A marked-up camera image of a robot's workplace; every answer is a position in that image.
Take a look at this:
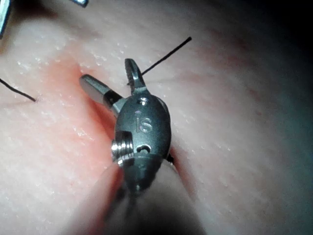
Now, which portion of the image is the left arm needle driver jaw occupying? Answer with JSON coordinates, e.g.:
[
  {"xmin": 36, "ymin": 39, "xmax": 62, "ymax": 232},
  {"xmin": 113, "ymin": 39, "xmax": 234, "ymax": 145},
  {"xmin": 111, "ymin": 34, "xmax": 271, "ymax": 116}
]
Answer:
[
  {"xmin": 70, "ymin": 0, "xmax": 89, "ymax": 8},
  {"xmin": 0, "ymin": 4, "xmax": 13, "ymax": 40}
]

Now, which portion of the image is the right arm needle driver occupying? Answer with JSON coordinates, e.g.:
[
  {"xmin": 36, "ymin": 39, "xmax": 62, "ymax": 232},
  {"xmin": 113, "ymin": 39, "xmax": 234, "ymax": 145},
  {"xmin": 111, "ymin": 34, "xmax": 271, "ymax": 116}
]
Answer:
[{"xmin": 111, "ymin": 87, "xmax": 172, "ymax": 168}]

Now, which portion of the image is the right arm needle driver jaw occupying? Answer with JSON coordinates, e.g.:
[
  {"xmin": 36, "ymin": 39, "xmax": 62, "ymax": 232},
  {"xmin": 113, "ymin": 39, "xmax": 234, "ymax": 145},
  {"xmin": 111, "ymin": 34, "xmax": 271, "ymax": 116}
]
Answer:
[
  {"xmin": 79, "ymin": 74, "xmax": 124, "ymax": 116},
  {"xmin": 124, "ymin": 58, "xmax": 148, "ymax": 95}
]

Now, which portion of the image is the black stitching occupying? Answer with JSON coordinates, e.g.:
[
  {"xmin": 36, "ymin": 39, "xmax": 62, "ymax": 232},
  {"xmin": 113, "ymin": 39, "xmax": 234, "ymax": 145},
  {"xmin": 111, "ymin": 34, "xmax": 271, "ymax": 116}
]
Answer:
[{"xmin": 0, "ymin": 36, "xmax": 193, "ymax": 102}]

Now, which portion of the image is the tissue pad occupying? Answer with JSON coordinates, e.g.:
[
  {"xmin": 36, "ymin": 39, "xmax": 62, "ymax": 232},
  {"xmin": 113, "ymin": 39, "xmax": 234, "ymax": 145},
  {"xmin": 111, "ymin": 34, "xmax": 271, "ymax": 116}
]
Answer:
[{"xmin": 0, "ymin": 0, "xmax": 313, "ymax": 235}]

